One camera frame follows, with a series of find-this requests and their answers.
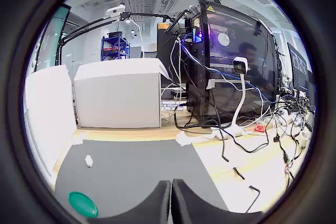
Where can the small white plastic terminal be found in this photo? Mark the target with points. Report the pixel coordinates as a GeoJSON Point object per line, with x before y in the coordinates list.
{"type": "Point", "coordinates": [89, 161]}

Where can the round green lid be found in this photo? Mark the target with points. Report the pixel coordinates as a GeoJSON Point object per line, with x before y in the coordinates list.
{"type": "Point", "coordinates": [82, 204]}

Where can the dark grey mat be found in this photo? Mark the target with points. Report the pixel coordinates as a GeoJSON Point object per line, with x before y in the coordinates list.
{"type": "Point", "coordinates": [131, 161]}

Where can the white tape piece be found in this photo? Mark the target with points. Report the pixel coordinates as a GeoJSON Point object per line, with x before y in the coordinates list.
{"type": "Point", "coordinates": [183, 139]}

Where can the small red tag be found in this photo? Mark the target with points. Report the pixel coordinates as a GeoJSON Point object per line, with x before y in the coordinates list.
{"type": "Point", "coordinates": [259, 128]}

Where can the grey-white partition box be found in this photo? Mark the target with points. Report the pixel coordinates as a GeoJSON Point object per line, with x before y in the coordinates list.
{"type": "Point", "coordinates": [118, 98]}

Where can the white tape roll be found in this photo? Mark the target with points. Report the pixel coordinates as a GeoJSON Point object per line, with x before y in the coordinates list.
{"type": "Point", "coordinates": [303, 138]}

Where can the white partition panel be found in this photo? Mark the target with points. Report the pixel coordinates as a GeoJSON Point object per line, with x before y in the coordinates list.
{"type": "Point", "coordinates": [47, 108]}

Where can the black glass computer tower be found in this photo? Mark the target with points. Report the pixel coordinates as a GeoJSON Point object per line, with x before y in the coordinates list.
{"type": "Point", "coordinates": [225, 64]}

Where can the blue metal shelf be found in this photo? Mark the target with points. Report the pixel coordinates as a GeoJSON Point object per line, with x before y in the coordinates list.
{"type": "Point", "coordinates": [104, 48]}

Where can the black cabinet with orange label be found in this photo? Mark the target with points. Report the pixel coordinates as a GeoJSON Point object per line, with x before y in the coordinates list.
{"type": "Point", "coordinates": [164, 37]}

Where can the black computer monitor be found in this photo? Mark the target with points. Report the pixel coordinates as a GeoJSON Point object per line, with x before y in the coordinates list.
{"type": "Point", "coordinates": [299, 66]}

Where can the teal standing screen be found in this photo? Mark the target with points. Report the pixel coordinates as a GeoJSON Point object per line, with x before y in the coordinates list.
{"type": "Point", "coordinates": [52, 40]}

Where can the white gooseneck camera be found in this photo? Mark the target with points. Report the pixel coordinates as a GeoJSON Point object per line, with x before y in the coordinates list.
{"type": "Point", "coordinates": [242, 90]}

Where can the white overhead camera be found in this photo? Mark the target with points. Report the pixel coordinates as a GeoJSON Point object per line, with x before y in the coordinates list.
{"type": "Point", "coordinates": [115, 11]}

